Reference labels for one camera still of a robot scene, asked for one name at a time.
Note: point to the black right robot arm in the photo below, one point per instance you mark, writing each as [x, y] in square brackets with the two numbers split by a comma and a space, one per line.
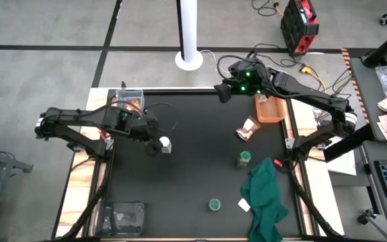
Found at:
[307, 94]

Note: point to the black table frame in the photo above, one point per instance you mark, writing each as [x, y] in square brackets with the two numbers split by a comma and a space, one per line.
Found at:
[290, 124]

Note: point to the black caster wheel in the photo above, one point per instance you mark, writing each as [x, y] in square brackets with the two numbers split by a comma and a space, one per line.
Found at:
[364, 218]

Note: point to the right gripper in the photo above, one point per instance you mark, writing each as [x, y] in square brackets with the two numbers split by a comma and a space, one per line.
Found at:
[252, 82]

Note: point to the green cloth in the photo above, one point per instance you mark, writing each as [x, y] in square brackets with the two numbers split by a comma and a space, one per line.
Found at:
[264, 198]

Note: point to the green lid spice jar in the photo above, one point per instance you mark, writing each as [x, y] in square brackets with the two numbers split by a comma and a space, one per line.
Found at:
[244, 158]

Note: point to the black metal beam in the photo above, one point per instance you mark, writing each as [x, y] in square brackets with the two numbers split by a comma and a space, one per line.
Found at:
[348, 144]

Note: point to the clear plastic container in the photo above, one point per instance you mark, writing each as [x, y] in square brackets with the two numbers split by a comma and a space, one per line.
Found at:
[123, 218]

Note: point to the grey metal stand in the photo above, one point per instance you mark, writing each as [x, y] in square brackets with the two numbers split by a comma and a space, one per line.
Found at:
[2, 161]

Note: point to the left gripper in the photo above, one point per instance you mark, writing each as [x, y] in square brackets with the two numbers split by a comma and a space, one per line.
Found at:
[138, 127]

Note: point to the white card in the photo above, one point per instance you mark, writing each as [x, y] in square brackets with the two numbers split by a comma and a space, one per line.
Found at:
[244, 205]

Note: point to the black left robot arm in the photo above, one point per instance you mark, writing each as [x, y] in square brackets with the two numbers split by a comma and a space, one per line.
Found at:
[89, 117]

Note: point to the orange plastic bin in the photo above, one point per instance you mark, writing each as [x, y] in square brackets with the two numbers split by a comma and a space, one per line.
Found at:
[270, 112]

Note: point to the white pole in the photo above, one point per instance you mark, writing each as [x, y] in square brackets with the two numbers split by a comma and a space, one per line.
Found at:
[188, 30]

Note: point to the organic oregano jar green lid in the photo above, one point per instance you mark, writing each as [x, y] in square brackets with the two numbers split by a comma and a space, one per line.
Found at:
[214, 204]

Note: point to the red black power station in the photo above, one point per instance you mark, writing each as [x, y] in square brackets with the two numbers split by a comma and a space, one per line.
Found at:
[296, 30]

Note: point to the white paper sheet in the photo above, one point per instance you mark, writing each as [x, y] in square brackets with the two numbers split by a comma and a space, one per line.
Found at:
[344, 164]

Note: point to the clear plastic bin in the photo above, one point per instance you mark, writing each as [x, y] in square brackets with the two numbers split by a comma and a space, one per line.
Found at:
[121, 94]

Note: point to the striped hazard tape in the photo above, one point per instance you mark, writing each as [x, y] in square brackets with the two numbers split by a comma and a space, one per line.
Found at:
[351, 72]

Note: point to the black vertical pole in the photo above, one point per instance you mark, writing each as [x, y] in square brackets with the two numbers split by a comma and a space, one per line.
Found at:
[386, 45]

